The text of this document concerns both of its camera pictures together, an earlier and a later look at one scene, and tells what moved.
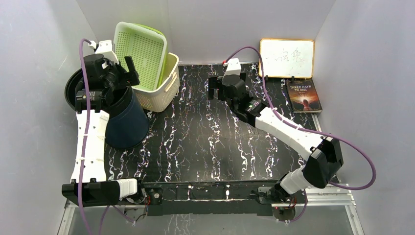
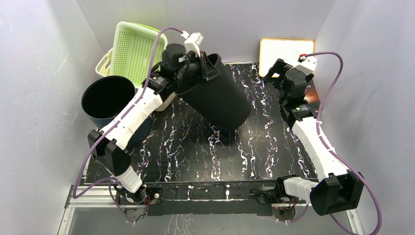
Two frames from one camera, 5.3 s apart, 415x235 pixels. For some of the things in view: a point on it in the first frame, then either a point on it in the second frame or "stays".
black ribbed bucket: (75, 82) to (220, 102)
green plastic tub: (147, 49) stays
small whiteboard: (288, 58) stays
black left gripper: (128, 79) to (208, 71)
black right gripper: (213, 84) to (280, 68)
